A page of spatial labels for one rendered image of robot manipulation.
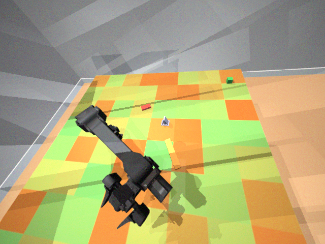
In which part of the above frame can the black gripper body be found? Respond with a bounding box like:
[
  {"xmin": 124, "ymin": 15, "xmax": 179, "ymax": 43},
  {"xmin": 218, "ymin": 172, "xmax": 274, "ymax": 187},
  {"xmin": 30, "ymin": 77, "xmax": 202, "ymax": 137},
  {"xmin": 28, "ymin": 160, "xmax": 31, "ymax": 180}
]
[{"xmin": 102, "ymin": 173, "xmax": 150, "ymax": 227}]

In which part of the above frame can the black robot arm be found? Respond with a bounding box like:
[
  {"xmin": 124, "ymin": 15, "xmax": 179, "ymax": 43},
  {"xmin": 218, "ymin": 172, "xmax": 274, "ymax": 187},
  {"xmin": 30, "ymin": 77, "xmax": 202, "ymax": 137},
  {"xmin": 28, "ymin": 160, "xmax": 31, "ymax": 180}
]
[{"xmin": 75, "ymin": 105, "xmax": 173, "ymax": 213}]

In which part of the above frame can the pink flat bar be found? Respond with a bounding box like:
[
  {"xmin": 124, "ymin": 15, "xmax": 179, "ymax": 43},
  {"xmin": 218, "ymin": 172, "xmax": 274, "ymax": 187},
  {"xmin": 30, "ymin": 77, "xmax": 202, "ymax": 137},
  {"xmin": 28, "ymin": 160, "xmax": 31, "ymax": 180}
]
[{"xmin": 141, "ymin": 104, "xmax": 151, "ymax": 111}]

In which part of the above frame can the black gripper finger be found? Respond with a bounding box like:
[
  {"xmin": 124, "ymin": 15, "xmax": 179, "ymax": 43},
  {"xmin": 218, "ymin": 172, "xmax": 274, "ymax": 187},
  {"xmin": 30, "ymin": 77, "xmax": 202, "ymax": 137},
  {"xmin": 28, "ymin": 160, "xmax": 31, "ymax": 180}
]
[
  {"xmin": 101, "ymin": 185, "xmax": 115, "ymax": 208},
  {"xmin": 117, "ymin": 211, "xmax": 136, "ymax": 229}
]

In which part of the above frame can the green cube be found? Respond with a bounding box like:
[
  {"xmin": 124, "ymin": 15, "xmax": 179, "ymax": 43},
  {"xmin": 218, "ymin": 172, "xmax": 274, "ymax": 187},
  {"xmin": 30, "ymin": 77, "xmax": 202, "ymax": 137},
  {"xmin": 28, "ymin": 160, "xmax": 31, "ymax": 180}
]
[{"xmin": 226, "ymin": 77, "xmax": 233, "ymax": 84}]

